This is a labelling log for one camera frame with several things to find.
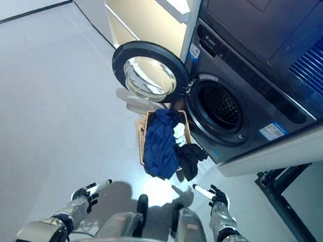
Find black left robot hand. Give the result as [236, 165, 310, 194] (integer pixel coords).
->
[70, 176, 113, 216]

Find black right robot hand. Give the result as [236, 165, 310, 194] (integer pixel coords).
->
[191, 183, 231, 210]

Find tan wicker laundry basket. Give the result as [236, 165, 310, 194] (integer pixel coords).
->
[131, 105, 195, 173]

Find grey front-load washing machine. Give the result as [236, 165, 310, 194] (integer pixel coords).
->
[175, 16, 323, 172]

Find round washing machine door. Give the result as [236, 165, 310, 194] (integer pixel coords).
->
[108, 38, 193, 106]

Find silver right robot leg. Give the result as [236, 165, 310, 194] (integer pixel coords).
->
[170, 206, 211, 242]

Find silver robot leg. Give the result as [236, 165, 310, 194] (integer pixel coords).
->
[170, 206, 211, 242]
[94, 208, 145, 242]

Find black garment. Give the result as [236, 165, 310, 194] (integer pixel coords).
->
[172, 142, 209, 182]

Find silver left robot leg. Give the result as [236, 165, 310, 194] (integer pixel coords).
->
[94, 208, 145, 242]

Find black left robot foot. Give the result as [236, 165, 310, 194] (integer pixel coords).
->
[136, 193, 150, 215]

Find white garment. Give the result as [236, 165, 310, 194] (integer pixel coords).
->
[171, 121, 188, 148]

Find white cabinet panel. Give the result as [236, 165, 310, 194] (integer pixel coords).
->
[215, 108, 323, 186]

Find blue garment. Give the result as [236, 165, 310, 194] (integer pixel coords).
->
[141, 107, 184, 181]

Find grey stacked dryer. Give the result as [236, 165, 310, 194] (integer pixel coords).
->
[190, 0, 323, 120]

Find white open shelf cabinet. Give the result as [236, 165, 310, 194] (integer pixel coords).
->
[57, 0, 202, 60]

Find black metal frame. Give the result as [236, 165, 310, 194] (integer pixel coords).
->
[249, 159, 323, 242]

